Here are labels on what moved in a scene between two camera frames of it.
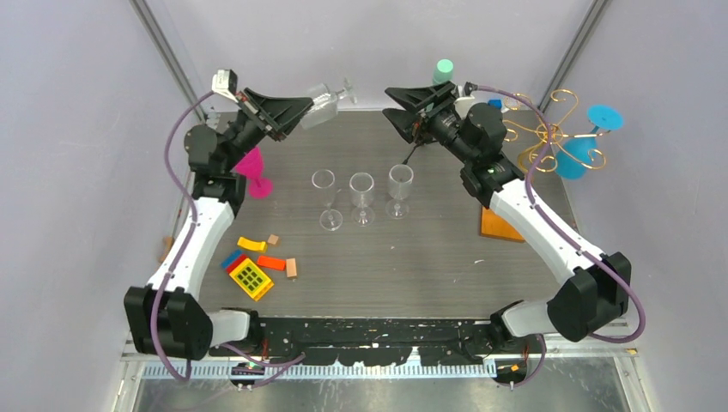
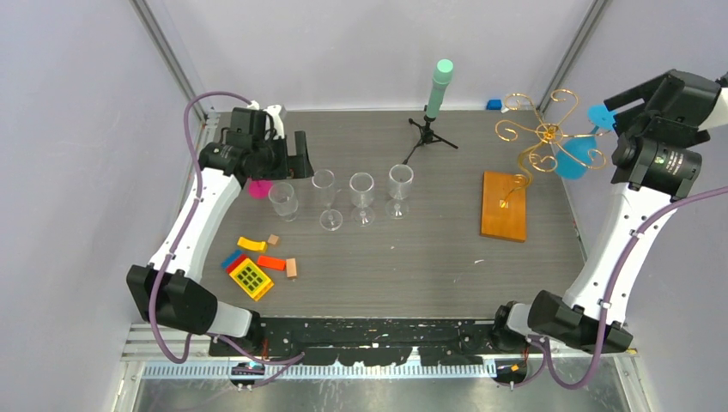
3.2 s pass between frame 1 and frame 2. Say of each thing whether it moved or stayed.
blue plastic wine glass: stayed
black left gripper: moved
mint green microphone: stayed
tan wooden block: stayed
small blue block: stayed
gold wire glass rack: stayed
